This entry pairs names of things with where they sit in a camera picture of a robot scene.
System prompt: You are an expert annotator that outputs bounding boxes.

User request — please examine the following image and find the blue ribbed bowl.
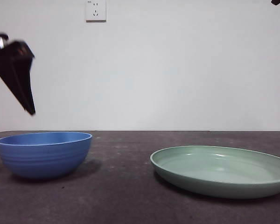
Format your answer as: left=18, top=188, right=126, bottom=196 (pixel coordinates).
left=0, top=132, right=93, bottom=180

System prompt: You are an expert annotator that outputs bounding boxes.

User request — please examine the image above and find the green round plate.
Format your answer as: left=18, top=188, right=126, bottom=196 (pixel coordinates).
left=150, top=145, right=280, bottom=199

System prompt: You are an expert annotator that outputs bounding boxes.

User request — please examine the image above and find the white wall socket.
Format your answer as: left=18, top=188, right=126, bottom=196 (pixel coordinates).
left=85, top=0, right=107, bottom=23

